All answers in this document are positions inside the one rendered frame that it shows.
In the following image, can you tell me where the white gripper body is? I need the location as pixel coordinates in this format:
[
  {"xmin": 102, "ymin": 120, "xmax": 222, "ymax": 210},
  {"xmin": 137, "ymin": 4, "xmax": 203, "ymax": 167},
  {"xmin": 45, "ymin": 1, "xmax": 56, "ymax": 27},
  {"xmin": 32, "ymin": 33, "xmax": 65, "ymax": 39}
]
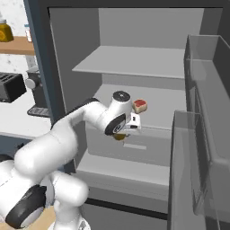
[{"xmin": 121, "ymin": 124, "xmax": 143, "ymax": 137}]

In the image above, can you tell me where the dark green avocado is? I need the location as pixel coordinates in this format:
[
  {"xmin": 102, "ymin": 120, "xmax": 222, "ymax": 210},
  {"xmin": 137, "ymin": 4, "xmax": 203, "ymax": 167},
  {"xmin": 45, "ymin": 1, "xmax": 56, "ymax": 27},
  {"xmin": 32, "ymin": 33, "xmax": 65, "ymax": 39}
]
[{"xmin": 112, "ymin": 133, "xmax": 128, "ymax": 142}]

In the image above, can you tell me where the red steak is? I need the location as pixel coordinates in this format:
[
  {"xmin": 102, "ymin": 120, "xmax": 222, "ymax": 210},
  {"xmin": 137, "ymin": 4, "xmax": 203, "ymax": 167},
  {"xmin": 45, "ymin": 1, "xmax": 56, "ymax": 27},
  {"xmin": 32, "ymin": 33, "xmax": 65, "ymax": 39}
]
[{"xmin": 132, "ymin": 99, "xmax": 148, "ymax": 114}]

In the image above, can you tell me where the grey fridge drawer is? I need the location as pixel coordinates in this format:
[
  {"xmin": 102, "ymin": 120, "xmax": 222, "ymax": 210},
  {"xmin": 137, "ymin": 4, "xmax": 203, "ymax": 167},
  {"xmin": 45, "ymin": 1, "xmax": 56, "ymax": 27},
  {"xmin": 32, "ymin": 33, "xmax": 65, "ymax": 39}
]
[{"xmin": 84, "ymin": 120, "xmax": 173, "ymax": 168}]

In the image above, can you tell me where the clear fridge door bin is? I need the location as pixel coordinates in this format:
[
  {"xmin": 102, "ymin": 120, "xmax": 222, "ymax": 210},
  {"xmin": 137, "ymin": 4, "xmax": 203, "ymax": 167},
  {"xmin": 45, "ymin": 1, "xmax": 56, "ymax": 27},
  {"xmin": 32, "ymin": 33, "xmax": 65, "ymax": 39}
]
[
  {"xmin": 182, "ymin": 33, "xmax": 230, "ymax": 169},
  {"xmin": 166, "ymin": 110, "xmax": 230, "ymax": 230}
]

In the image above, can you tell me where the grey fridge door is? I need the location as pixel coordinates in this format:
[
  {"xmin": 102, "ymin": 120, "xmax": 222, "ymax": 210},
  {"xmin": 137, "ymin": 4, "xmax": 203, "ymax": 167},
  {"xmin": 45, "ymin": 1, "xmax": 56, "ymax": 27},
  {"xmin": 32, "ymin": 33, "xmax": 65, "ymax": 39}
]
[{"xmin": 166, "ymin": 0, "xmax": 230, "ymax": 230}]

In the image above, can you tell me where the grey fridge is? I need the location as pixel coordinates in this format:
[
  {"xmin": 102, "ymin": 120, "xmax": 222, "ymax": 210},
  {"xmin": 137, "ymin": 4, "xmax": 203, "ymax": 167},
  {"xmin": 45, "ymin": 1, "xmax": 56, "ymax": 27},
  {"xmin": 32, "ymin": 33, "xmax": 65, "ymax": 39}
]
[{"xmin": 23, "ymin": 0, "xmax": 230, "ymax": 230}]

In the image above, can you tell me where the black coffee machine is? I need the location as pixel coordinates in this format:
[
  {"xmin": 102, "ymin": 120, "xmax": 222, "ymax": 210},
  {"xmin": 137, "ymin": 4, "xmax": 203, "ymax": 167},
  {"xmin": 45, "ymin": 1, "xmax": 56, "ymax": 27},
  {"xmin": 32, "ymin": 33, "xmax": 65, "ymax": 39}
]
[{"xmin": 24, "ymin": 66, "xmax": 51, "ymax": 119}]

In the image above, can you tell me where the black toaster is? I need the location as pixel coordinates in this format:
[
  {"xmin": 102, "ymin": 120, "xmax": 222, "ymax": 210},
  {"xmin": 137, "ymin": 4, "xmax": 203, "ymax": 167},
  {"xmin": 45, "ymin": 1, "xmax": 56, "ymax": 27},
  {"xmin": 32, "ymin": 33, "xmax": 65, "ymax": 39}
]
[{"xmin": 0, "ymin": 71, "xmax": 28, "ymax": 104}]

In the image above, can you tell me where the small white bottle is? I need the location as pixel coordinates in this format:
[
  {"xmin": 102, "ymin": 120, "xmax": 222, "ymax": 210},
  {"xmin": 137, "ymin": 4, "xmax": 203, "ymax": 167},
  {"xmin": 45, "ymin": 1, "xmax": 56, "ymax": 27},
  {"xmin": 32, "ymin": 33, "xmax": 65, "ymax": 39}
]
[{"xmin": 24, "ymin": 24, "xmax": 32, "ymax": 43}]

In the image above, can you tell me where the yellow jar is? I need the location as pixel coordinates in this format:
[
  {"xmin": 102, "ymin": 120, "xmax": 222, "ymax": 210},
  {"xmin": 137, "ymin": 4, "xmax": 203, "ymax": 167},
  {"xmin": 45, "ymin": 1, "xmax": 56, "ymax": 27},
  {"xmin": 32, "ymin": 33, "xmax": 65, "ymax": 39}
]
[{"xmin": 0, "ymin": 18, "xmax": 14, "ymax": 43}]

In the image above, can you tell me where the grey drawer handle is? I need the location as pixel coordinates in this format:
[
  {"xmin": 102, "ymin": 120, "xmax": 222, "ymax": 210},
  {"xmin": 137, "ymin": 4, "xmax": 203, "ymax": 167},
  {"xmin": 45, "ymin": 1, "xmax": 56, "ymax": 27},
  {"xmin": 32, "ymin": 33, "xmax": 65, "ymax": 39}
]
[{"xmin": 122, "ymin": 142, "xmax": 148, "ymax": 151}]

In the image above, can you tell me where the wooden wall shelf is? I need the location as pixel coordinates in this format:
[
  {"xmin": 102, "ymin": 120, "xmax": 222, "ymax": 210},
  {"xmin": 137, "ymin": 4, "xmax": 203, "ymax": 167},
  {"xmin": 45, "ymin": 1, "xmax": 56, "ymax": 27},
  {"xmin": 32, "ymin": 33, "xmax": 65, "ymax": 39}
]
[{"xmin": 0, "ymin": 35, "xmax": 36, "ymax": 57}]

